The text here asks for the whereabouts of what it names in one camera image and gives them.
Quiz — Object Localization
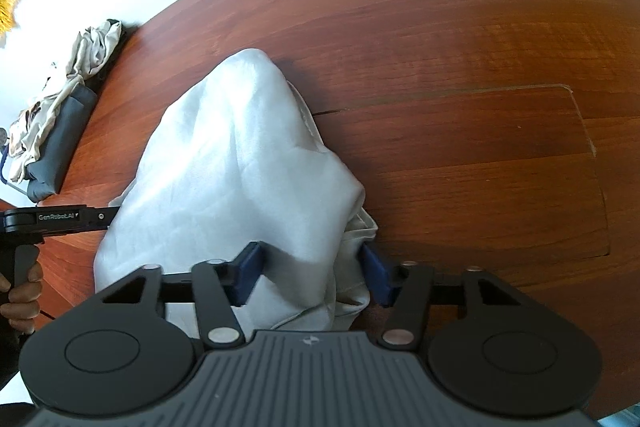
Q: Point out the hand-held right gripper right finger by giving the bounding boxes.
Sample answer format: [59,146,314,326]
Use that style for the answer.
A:
[360,244,526,349]

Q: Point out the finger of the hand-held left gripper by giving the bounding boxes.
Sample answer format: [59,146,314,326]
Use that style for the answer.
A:
[81,206,122,232]

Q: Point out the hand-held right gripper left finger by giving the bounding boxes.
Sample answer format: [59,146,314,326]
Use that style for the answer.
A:
[100,241,266,349]

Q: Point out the white silky garment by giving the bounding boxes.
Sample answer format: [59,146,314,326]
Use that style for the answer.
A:
[94,48,378,333]

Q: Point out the person's left hand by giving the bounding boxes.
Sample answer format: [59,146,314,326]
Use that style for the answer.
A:
[0,263,45,335]

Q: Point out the blue metal rod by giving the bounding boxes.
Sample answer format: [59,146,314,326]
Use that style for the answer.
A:
[0,142,33,198]

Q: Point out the grey cloth under beige cloth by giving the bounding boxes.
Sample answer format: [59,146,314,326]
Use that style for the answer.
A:
[25,21,143,204]

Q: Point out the crumpled beige cloth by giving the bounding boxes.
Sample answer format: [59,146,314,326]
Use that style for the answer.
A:
[5,19,123,182]

